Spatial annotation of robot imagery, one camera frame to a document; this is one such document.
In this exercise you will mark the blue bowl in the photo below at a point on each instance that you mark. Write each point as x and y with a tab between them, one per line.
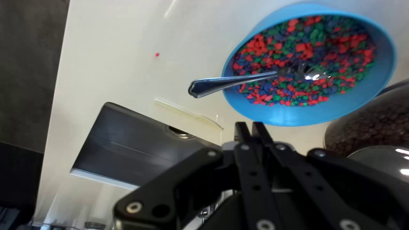
366	100

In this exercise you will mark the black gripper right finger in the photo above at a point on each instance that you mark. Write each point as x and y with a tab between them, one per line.
311	179

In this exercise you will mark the colourful cereal in bowl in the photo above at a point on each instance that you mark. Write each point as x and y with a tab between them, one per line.
298	43

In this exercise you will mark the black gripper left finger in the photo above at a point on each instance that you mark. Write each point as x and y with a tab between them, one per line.
250	183

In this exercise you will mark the metal spoon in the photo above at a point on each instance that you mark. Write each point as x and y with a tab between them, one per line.
230	84

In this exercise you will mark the stainless steel sink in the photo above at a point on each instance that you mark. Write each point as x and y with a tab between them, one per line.
136	148

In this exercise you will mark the red cereal piece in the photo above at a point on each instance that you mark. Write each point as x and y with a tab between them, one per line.
156	56

